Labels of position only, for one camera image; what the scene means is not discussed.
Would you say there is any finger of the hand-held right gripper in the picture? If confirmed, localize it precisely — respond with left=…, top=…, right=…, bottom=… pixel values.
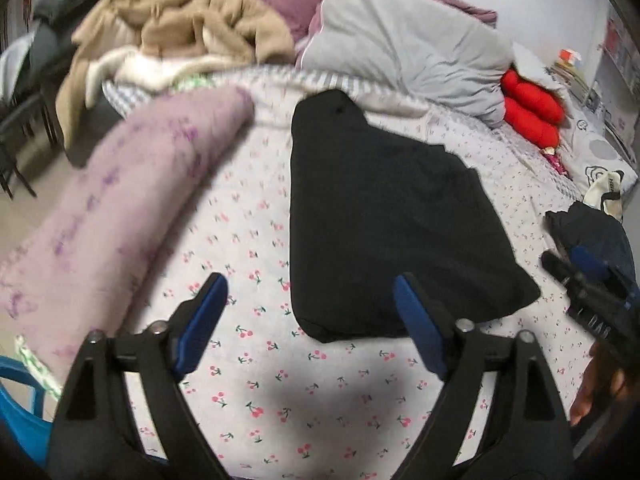
left=541, top=250, right=583, bottom=288
left=570, top=245, right=626, bottom=291

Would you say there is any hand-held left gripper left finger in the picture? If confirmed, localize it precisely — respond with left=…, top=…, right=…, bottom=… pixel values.
left=47, top=272, right=231, bottom=480

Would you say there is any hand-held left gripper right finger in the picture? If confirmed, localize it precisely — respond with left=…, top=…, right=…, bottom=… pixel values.
left=392, top=272, right=576, bottom=480

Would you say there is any black coat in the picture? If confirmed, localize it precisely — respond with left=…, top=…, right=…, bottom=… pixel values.
left=289, top=89, right=543, bottom=345

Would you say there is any person's right hand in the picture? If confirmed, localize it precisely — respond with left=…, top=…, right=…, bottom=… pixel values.
left=570, top=345, right=631, bottom=428

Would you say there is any dark navy garment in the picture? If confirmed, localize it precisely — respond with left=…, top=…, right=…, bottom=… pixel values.
left=544, top=201, right=637, bottom=291

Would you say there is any white and black bag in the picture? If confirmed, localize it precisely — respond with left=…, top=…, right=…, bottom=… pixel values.
left=582, top=170, right=626, bottom=223

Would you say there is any pink floral fabric piece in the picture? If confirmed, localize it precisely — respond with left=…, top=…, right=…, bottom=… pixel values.
left=542, top=147, right=571, bottom=177

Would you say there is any white printed pillow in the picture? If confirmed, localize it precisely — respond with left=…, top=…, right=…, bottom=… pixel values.
left=510, top=42, right=638, bottom=198

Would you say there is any cherry print bed sheet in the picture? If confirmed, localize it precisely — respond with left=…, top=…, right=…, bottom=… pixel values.
left=102, top=67, right=621, bottom=480

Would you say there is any lavender printed cloth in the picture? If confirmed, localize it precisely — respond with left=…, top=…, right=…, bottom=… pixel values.
left=0, top=85, right=257, bottom=386

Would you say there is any red plush toy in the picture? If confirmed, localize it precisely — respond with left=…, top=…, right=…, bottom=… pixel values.
left=500, top=69, right=566, bottom=148

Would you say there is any green floral white cloth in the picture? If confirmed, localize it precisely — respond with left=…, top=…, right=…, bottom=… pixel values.
left=15, top=335, right=61, bottom=403

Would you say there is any blue plastic stool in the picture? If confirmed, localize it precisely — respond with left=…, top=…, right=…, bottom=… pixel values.
left=0, top=355, right=63, bottom=466

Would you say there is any shelf of books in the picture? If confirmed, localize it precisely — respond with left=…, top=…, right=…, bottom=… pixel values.
left=550, top=10, right=640, bottom=116

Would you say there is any white fleece garment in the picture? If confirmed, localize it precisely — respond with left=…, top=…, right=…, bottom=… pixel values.
left=85, top=50, right=201, bottom=106

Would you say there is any black chair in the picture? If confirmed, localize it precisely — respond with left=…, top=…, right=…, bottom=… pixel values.
left=0, top=0, right=101, bottom=201

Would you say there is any light grey quilt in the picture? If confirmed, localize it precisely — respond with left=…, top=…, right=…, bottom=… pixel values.
left=295, top=0, right=516, bottom=128

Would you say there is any beige fleece garment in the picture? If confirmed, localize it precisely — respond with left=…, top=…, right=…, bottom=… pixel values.
left=55, top=0, right=296, bottom=151

